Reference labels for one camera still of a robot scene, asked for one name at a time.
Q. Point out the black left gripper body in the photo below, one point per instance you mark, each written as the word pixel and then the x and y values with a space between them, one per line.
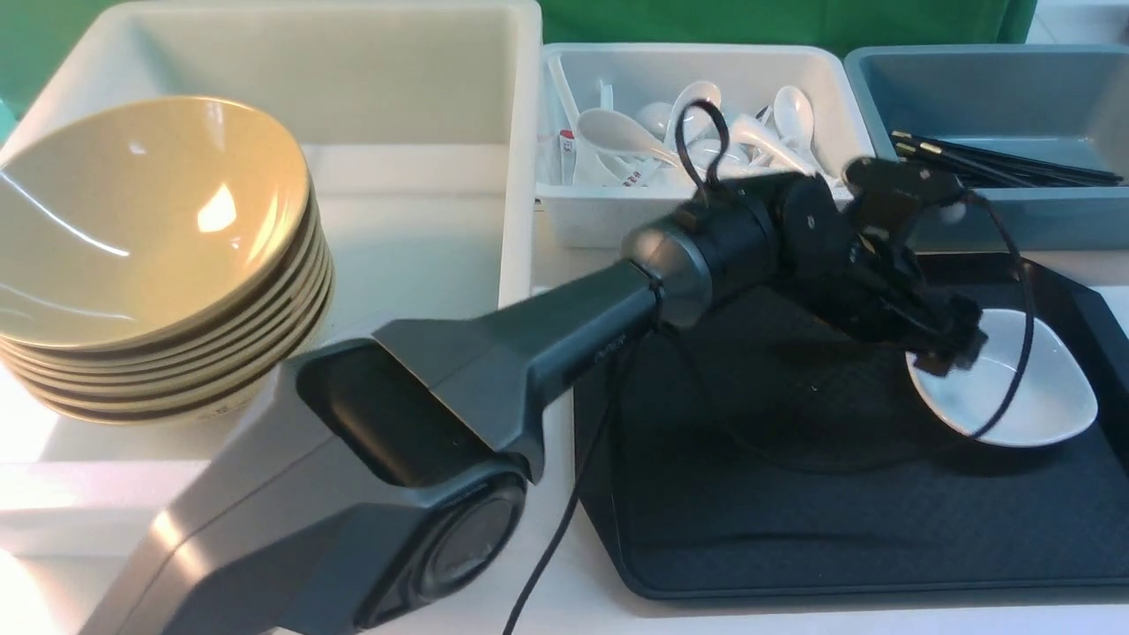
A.
pixel 839 265

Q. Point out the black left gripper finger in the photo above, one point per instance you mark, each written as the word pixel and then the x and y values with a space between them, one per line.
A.
pixel 945 322
pixel 939 358

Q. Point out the white square sauce dish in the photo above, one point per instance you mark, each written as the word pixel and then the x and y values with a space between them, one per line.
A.
pixel 1054 402

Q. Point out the yellow noodle bowl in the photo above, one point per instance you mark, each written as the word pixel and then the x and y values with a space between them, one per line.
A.
pixel 144 220

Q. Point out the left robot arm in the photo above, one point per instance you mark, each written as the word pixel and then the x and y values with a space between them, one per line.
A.
pixel 378 475

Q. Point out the yellow stacked bowl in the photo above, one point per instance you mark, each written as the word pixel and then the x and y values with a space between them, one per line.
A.
pixel 244 310
pixel 276 313
pixel 233 391
pixel 185 387
pixel 130 390

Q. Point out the bottom yellow stacked bowl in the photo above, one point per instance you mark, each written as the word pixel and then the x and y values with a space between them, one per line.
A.
pixel 233 391

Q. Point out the top yellow stacked bowl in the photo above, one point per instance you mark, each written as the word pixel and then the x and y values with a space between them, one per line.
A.
pixel 244 310

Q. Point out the black chopstick gold band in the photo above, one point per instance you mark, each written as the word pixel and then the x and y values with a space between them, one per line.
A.
pixel 993 168

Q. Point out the black plastic serving tray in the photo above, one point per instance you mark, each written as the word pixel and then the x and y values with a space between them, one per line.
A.
pixel 686 496

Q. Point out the white ceramic soup spoon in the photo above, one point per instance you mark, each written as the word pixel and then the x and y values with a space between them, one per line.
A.
pixel 794 119

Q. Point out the blue-grey chopstick bin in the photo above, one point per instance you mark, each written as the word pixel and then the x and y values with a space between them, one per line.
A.
pixel 1056 104

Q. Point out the small white spoon bin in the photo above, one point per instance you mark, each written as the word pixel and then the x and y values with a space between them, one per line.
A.
pixel 587 212

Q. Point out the white soup spoon upright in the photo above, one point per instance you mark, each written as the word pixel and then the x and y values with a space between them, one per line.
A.
pixel 616 134

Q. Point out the large white plastic bin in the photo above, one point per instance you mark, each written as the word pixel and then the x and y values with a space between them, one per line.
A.
pixel 418 121

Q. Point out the green cloth backdrop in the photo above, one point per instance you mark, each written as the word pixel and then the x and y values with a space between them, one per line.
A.
pixel 38 35

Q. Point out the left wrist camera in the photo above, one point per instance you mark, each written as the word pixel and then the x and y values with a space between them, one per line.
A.
pixel 891 198

